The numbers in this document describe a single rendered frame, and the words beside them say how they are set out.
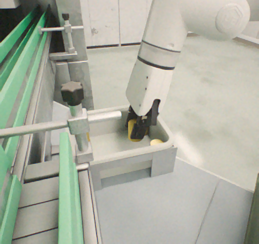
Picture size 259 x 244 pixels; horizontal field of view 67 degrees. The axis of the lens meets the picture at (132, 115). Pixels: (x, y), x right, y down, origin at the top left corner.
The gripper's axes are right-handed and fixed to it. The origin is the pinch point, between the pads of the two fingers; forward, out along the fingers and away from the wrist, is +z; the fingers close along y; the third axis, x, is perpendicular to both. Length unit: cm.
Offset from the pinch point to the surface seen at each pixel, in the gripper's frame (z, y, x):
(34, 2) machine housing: -5, -144, -33
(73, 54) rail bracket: 1, -51, -11
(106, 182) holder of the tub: 9.3, 7.5, -6.6
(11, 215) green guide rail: -0.3, 18.8, -21.6
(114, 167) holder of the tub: 4.8, 7.8, -6.0
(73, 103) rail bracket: -11.2, 11.6, -15.6
